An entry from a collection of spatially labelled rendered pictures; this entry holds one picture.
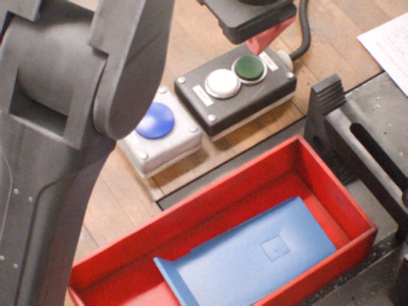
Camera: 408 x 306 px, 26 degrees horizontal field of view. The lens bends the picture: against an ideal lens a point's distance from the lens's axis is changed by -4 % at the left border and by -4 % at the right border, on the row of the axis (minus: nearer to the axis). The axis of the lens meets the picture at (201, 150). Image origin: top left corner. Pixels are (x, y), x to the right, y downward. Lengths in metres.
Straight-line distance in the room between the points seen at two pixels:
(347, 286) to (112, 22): 0.42
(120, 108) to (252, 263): 0.34
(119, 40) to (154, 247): 0.37
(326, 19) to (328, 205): 0.24
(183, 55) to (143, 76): 0.44
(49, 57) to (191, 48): 0.47
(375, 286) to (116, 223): 0.25
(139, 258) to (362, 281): 0.20
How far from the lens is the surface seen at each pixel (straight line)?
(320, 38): 0.96
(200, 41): 0.95
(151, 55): 0.50
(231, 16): 0.77
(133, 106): 0.51
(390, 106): 0.92
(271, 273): 0.80
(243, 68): 0.88
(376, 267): 0.83
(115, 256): 0.78
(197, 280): 0.80
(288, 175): 0.86
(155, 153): 0.84
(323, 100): 0.82
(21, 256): 0.55
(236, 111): 0.86
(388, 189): 0.78
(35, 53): 0.50
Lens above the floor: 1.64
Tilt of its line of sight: 58 degrees down
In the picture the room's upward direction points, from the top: 1 degrees counter-clockwise
